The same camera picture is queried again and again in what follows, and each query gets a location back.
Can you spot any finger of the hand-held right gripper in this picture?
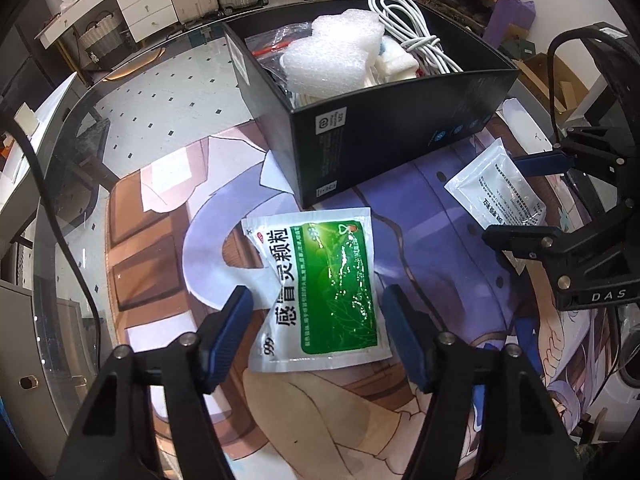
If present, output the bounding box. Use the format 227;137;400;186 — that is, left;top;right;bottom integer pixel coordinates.
482;206;633;272
512;127;635;197

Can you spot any black cardboard box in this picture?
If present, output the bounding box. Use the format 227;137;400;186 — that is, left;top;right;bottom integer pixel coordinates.
220;0;521;209

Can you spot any dark green box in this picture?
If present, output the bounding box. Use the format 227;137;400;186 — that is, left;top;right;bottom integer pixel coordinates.
500;35;538;63

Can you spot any dark cabinet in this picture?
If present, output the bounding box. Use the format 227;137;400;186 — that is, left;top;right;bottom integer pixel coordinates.
0;25;56;111

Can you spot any printed desk mat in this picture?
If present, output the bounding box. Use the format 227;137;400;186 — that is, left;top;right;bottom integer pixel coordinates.
102;97;616;480

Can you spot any white dresser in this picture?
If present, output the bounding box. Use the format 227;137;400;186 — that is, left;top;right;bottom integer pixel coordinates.
34;0;176;61

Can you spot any white foam wrap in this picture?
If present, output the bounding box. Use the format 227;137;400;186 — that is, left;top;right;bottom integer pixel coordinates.
280;9;386;98

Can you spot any grey side table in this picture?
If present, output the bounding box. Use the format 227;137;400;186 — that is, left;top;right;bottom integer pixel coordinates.
0;72;81;246

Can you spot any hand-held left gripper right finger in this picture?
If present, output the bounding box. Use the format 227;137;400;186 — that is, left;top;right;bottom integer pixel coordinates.
382;285;583;480

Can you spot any open cardboard box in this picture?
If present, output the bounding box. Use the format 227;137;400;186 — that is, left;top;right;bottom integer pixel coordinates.
515;52;596;111

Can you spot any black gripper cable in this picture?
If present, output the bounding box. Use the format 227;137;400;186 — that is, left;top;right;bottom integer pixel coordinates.
546;27;628;148

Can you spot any striped laundry basket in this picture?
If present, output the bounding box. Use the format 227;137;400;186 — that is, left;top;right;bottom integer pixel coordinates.
80;7;121;66

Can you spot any purple bag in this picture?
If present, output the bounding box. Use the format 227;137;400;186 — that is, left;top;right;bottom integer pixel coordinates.
485;0;537;48

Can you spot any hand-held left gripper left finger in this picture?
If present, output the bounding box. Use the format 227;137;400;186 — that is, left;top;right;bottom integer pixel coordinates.
56;285;254;480

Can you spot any white cable bundle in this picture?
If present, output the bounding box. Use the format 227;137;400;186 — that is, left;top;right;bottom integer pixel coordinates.
367;0;463;76

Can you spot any green white sachet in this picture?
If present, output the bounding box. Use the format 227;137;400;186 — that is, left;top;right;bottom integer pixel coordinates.
241;207;393;373

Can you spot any white cabinet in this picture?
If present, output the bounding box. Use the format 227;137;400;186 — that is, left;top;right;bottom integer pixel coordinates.
0;280;96;426

